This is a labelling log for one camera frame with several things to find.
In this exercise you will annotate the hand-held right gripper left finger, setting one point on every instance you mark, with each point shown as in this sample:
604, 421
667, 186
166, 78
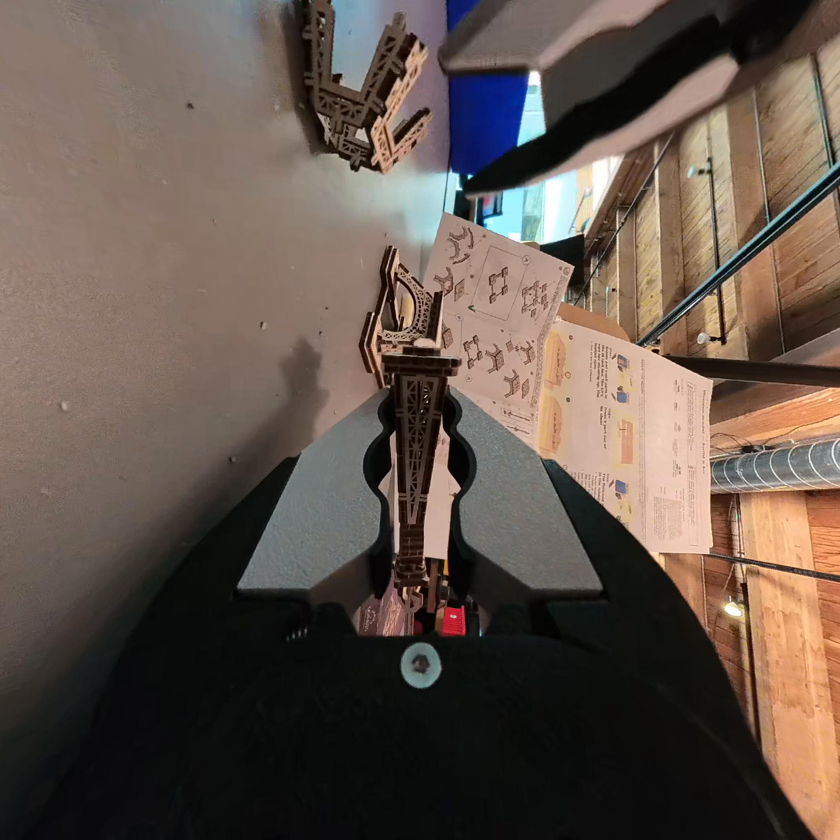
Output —
308, 518

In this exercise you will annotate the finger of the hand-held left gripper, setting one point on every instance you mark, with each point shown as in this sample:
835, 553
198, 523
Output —
590, 98
558, 33

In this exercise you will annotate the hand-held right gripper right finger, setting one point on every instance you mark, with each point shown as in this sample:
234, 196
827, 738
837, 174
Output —
525, 525

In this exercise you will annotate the wooden tower spire section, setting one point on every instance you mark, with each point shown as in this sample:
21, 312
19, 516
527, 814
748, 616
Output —
420, 361

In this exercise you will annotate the wooden tower legged section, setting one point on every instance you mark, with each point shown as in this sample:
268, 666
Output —
387, 141

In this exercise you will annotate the blue plastic bin with tag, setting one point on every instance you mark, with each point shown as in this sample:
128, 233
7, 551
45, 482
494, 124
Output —
485, 124

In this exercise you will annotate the red plastic bin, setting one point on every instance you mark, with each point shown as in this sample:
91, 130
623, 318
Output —
454, 622

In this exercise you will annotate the purple model kit box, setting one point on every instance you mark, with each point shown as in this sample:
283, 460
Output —
380, 617

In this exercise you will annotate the black panel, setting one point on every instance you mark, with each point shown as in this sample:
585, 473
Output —
561, 253

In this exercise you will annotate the colour printed guide sheet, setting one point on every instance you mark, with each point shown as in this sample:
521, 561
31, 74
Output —
656, 426

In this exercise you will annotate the wooden tower base section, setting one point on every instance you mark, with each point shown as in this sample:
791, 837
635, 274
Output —
430, 315

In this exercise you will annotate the thin metal rod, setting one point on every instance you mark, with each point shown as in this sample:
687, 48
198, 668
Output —
774, 568

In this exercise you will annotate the black metal rail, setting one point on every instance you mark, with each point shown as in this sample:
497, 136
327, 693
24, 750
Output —
741, 262

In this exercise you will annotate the glowing wall lamp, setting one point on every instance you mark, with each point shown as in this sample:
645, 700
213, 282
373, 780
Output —
733, 607

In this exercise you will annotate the silver spiral duct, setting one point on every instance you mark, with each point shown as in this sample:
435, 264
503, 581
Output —
774, 467

